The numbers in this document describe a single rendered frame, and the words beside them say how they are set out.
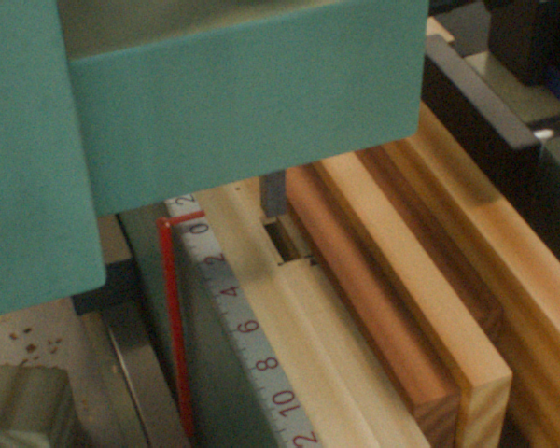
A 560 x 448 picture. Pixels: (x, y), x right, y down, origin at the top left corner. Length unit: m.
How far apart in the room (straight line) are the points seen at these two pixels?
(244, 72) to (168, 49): 0.03
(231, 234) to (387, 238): 0.07
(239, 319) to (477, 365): 0.09
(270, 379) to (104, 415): 0.21
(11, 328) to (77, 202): 0.31
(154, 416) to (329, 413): 0.19
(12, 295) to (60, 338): 0.27
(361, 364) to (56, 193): 0.15
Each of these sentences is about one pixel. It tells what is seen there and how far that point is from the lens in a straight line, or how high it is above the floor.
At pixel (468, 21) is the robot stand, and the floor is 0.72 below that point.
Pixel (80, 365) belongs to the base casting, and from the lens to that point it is 0.61.
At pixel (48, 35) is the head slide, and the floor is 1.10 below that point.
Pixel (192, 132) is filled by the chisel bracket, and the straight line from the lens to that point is 0.37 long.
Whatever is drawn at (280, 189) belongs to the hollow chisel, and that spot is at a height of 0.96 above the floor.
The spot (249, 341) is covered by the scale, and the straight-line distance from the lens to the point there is 0.40.
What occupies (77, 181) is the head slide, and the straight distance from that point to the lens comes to 0.33.
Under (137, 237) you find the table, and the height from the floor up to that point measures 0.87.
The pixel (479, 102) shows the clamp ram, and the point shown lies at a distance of 0.45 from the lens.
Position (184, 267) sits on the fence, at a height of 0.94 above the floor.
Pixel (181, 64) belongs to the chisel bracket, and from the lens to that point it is 0.36.
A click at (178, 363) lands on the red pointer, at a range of 0.50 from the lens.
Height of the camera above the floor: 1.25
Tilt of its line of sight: 42 degrees down
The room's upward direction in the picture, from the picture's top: 1 degrees counter-clockwise
